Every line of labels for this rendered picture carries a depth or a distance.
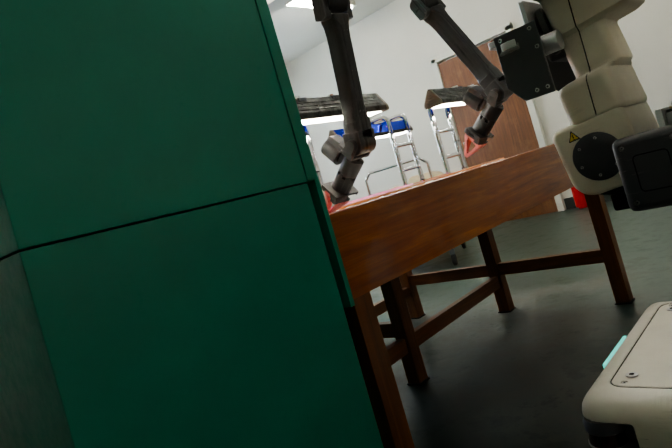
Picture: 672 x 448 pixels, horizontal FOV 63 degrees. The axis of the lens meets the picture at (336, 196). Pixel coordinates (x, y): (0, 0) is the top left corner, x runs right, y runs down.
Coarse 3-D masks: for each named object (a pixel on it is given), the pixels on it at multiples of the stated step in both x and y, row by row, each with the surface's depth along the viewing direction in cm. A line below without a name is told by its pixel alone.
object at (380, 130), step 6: (402, 120) 297; (372, 126) 276; (378, 126) 279; (384, 126) 282; (396, 126) 288; (402, 126) 292; (330, 132) 254; (336, 132) 255; (342, 132) 257; (378, 132) 274; (384, 132) 278; (396, 132) 285; (402, 132) 291
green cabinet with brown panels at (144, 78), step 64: (0, 0) 72; (64, 0) 79; (128, 0) 86; (192, 0) 95; (256, 0) 106; (0, 64) 71; (64, 64) 77; (128, 64) 84; (192, 64) 92; (256, 64) 103; (0, 128) 69; (64, 128) 75; (128, 128) 81; (192, 128) 90; (256, 128) 99; (0, 192) 68; (64, 192) 73; (128, 192) 79; (192, 192) 87; (256, 192) 96; (0, 256) 73
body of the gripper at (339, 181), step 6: (336, 174) 153; (336, 180) 153; (342, 180) 152; (348, 180) 152; (354, 180) 153; (324, 186) 154; (330, 186) 155; (336, 186) 153; (342, 186) 153; (348, 186) 153; (330, 192) 152; (336, 192) 153; (342, 192) 154; (348, 192) 155; (354, 192) 157; (336, 198) 152
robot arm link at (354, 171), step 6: (342, 150) 151; (342, 156) 153; (342, 162) 151; (348, 162) 149; (354, 162) 149; (360, 162) 150; (342, 168) 151; (348, 168) 150; (354, 168) 149; (360, 168) 151; (342, 174) 151; (348, 174) 150; (354, 174) 151
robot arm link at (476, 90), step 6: (468, 90) 176; (474, 90) 175; (480, 90) 175; (492, 90) 167; (498, 90) 167; (468, 96) 176; (474, 96) 175; (480, 96) 174; (486, 96) 172; (492, 96) 168; (498, 96) 167; (468, 102) 177; (474, 102) 175; (480, 102) 175; (486, 102) 171; (492, 102) 169; (474, 108) 177
